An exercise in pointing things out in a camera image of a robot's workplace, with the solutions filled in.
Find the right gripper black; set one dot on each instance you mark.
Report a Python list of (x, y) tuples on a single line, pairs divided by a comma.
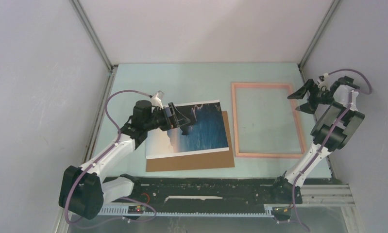
[(311, 107)]

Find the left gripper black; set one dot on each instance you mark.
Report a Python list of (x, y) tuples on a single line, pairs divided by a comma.
[(175, 121)]

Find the pink wooden picture frame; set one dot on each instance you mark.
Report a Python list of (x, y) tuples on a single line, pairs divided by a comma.
[(297, 118)]

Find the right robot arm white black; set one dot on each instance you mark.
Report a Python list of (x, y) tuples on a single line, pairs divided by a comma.
[(332, 131)]

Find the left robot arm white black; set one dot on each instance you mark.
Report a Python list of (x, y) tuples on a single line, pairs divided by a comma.
[(84, 190)]

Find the landscape photo print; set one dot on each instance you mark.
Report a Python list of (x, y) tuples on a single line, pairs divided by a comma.
[(205, 134)]

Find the brown backing board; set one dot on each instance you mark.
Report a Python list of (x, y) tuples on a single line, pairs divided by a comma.
[(211, 160)]

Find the small circuit board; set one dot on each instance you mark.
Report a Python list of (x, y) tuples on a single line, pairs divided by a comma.
[(136, 209)]

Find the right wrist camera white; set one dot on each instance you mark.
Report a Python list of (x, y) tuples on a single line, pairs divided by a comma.
[(323, 80)]

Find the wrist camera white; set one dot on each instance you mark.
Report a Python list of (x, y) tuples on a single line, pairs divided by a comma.
[(323, 80), (156, 99)]

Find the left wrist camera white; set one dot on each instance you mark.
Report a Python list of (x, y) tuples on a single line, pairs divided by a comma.
[(156, 99)]

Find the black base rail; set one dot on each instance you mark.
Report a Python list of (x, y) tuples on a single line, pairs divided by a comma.
[(213, 196)]

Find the right corner metal post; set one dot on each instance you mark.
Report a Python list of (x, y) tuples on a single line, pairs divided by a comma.
[(319, 32)]

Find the corner metal post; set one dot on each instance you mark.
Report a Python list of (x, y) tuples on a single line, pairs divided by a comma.
[(319, 32), (89, 29)]

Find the white cable duct strip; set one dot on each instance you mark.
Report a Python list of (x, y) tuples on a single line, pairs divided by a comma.
[(121, 210)]

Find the left corner metal post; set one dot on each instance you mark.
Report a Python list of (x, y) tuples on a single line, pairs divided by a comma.
[(89, 29)]

